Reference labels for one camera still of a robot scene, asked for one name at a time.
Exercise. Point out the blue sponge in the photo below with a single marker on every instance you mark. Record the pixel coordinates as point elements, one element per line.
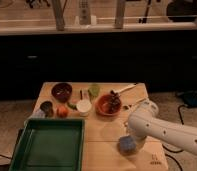
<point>126,145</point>

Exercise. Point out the orange clay bowl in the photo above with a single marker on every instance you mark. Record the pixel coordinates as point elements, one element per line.
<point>101,106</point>

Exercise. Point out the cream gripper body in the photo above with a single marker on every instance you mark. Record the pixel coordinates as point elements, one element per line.
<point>139,143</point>

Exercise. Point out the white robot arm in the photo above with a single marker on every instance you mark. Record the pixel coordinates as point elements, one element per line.
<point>143,122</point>

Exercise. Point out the dark stick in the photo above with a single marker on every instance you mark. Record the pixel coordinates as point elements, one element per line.
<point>81,94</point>

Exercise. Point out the white cup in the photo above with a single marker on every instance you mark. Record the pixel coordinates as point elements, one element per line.
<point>84,106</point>

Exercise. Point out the orange fruit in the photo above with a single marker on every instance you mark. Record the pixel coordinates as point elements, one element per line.
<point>62,112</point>

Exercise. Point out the green plastic tray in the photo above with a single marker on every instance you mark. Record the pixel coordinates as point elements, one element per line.
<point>50,145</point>

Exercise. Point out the black object on floor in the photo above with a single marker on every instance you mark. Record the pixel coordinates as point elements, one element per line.
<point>189,98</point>

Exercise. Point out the green cup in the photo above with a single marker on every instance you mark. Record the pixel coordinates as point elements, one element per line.
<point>94,90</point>

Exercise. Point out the green vegetable piece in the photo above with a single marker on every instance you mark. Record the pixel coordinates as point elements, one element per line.
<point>72,106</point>

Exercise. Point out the silver fork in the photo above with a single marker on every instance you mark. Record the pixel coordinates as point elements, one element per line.
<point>129,106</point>

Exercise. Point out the dark grapes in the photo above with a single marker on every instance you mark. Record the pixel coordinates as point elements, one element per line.
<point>113,103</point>

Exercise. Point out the dark red bowl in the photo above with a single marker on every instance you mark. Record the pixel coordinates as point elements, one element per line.
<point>62,92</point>

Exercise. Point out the dark metal cup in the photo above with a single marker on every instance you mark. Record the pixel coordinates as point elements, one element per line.
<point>47,108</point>

